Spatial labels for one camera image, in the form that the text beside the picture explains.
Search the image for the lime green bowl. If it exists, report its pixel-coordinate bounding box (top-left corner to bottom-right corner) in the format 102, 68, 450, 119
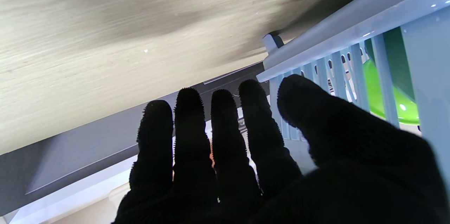
362, 59, 420, 125

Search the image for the blue plastic dish rack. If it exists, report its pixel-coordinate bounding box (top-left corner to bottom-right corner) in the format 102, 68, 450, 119
257, 0, 450, 189

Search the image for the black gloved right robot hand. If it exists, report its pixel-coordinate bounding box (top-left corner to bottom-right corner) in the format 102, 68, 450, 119
112, 74, 450, 224

